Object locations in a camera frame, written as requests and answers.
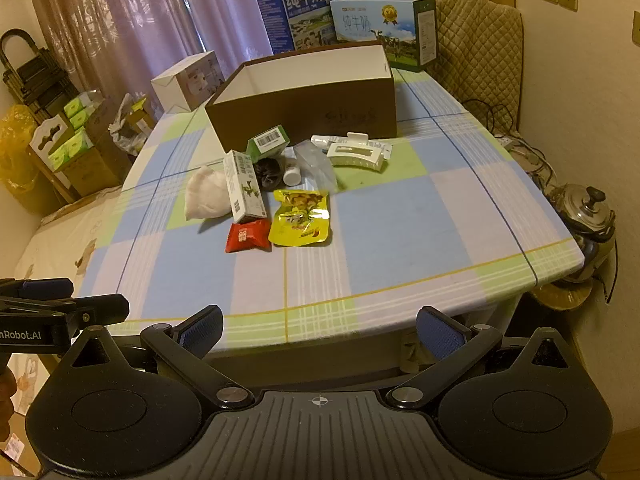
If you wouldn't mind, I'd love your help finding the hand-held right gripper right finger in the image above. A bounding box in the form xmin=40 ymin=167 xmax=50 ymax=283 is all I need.
xmin=386 ymin=305 xmax=579 ymax=410

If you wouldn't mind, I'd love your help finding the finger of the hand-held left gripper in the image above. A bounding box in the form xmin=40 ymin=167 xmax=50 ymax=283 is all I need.
xmin=0 ymin=293 xmax=131 ymax=333
xmin=0 ymin=277 xmax=74 ymax=306

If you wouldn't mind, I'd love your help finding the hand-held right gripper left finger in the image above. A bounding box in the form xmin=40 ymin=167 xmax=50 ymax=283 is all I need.
xmin=60 ymin=304 xmax=254 ymax=410

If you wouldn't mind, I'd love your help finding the red snack packet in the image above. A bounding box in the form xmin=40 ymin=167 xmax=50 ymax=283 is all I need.
xmin=225 ymin=219 xmax=273 ymax=254

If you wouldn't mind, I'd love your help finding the white face mask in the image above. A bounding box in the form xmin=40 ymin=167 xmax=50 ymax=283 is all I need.
xmin=185 ymin=165 xmax=234 ymax=221

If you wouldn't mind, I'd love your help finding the white and green medicine box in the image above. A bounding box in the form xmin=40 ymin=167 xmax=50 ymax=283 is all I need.
xmin=222 ymin=150 xmax=266 ymax=225

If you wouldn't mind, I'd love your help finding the yellow snack packet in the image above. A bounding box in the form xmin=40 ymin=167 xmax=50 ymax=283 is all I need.
xmin=268 ymin=189 xmax=333 ymax=248

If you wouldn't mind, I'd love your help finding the dark velvet scrunchie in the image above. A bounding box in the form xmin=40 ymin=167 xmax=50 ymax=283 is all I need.
xmin=251 ymin=156 xmax=287 ymax=192

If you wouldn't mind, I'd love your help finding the white pill bottle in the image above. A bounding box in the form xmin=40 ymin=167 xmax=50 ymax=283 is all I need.
xmin=282 ymin=156 xmax=303 ymax=186

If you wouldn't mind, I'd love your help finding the white plastic basket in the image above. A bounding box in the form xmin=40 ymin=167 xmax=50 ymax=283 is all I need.
xmin=327 ymin=132 xmax=389 ymax=174

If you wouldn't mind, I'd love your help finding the clear plastic bag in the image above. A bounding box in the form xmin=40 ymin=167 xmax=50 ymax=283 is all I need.
xmin=294 ymin=141 xmax=340 ymax=194

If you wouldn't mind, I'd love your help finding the green box with barcode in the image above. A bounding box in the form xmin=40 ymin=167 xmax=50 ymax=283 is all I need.
xmin=245 ymin=124 xmax=291 ymax=164

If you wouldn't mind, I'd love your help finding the white tube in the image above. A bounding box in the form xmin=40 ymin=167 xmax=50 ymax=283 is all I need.
xmin=310 ymin=133 xmax=352 ymax=150

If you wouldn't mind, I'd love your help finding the brown cardboard box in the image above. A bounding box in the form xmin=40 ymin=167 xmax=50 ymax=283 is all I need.
xmin=205 ymin=43 xmax=399 ymax=154

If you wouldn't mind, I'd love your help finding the person's left hand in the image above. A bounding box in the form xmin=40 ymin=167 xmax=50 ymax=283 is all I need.
xmin=0 ymin=369 xmax=19 ymax=434

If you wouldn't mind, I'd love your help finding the round wooden board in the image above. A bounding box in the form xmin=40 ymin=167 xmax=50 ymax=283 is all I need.
xmin=530 ymin=280 xmax=594 ymax=312

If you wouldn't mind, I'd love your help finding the large brown cardboard carton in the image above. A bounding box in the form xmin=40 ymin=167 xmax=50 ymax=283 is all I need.
xmin=50 ymin=110 xmax=132 ymax=197

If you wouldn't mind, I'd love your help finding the yellow plastic bag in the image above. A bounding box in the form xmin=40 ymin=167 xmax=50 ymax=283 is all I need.
xmin=0 ymin=105 xmax=47 ymax=217

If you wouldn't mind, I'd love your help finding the stack of green tissue packs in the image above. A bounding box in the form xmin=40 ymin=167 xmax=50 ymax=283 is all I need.
xmin=47 ymin=95 xmax=98 ymax=172

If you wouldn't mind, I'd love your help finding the white die-cut carton flap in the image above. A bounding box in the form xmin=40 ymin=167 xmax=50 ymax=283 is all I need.
xmin=29 ymin=114 xmax=77 ymax=162

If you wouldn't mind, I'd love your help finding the open cardboard carton with bag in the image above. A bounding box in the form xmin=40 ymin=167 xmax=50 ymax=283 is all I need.
xmin=107 ymin=92 xmax=159 ymax=154

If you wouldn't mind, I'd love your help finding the steel pressure cooker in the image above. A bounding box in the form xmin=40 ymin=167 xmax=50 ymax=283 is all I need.
xmin=551 ymin=182 xmax=619 ymax=272

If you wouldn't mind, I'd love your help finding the white power strip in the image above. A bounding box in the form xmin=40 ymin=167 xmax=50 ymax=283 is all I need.
xmin=495 ymin=132 xmax=532 ymax=154

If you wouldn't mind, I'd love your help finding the black folding step ladder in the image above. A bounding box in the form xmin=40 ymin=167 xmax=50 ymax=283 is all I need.
xmin=0 ymin=30 xmax=76 ymax=113

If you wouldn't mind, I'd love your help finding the white appliance box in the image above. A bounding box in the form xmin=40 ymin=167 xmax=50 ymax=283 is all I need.
xmin=151 ymin=51 xmax=226 ymax=112

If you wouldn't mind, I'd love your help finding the quilted beige chair cover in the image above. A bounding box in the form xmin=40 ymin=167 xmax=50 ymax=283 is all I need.
xmin=430 ymin=0 xmax=525 ymax=134

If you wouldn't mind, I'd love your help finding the pink patterned curtain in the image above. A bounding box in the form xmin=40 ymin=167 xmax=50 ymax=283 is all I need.
xmin=25 ymin=0 xmax=359 ymax=97

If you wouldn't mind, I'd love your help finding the light blue milk carton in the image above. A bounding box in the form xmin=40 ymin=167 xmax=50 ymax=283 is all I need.
xmin=330 ymin=0 xmax=439 ymax=72

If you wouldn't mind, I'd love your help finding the dark blue milk carton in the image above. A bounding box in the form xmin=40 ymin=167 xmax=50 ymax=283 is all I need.
xmin=256 ymin=0 xmax=337 ymax=56

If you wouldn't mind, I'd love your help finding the black power cable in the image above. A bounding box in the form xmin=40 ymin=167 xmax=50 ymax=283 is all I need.
xmin=462 ymin=99 xmax=557 ymax=187

